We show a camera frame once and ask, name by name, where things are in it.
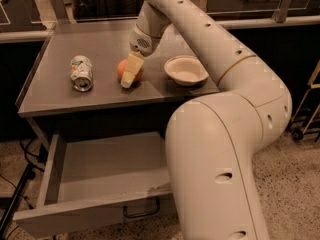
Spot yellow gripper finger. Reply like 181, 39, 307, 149
120, 52, 144, 88

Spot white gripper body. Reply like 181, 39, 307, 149
129, 25, 160, 57

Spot orange fruit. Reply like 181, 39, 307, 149
117, 59, 143, 83

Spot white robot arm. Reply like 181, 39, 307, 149
121, 0, 292, 240

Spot open grey top drawer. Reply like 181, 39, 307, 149
13, 132, 175, 238

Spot white bowl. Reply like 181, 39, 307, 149
164, 55, 209, 86

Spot crushed soda can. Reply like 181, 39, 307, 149
70, 55, 93, 92

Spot grey cabinet counter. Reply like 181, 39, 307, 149
17, 19, 218, 147

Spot white horizontal rail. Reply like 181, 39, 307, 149
218, 15, 320, 30

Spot black floor cables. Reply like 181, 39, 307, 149
0, 138, 48, 212

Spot black drawer handle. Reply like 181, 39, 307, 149
123, 198, 161, 219

